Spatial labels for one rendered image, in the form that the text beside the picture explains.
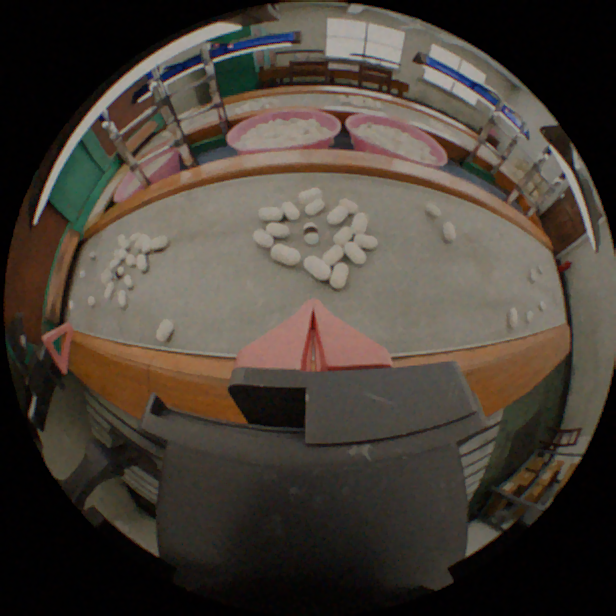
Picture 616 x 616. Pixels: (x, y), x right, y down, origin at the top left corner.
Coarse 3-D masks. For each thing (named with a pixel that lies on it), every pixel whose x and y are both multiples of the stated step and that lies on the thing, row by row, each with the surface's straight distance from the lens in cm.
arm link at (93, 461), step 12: (96, 444) 54; (84, 456) 56; (96, 456) 53; (108, 456) 52; (84, 468) 55; (96, 468) 53; (72, 480) 58; (84, 480) 56; (96, 480) 56; (72, 492) 59; (84, 492) 58; (84, 504) 62
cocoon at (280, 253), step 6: (276, 246) 25; (282, 246) 25; (276, 252) 25; (282, 252) 25; (288, 252) 25; (294, 252) 25; (276, 258) 25; (282, 258) 25; (288, 258) 24; (294, 258) 24; (288, 264) 25; (294, 264) 25
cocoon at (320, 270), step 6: (306, 258) 25; (312, 258) 24; (318, 258) 25; (306, 264) 24; (312, 264) 24; (318, 264) 24; (324, 264) 24; (312, 270) 24; (318, 270) 24; (324, 270) 24; (330, 270) 24; (318, 276) 24; (324, 276) 24
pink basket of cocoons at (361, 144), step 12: (348, 120) 57; (360, 120) 64; (372, 120) 67; (384, 120) 68; (396, 120) 69; (408, 132) 69; (420, 132) 68; (360, 144) 50; (372, 144) 46; (432, 144) 65; (396, 156) 46; (432, 156) 63; (444, 156) 59
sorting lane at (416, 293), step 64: (192, 192) 44; (256, 192) 36; (384, 192) 37; (192, 256) 32; (256, 256) 28; (320, 256) 27; (384, 256) 29; (448, 256) 35; (512, 256) 55; (128, 320) 39; (192, 320) 29; (256, 320) 25; (384, 320) 25; (448, 320) 31
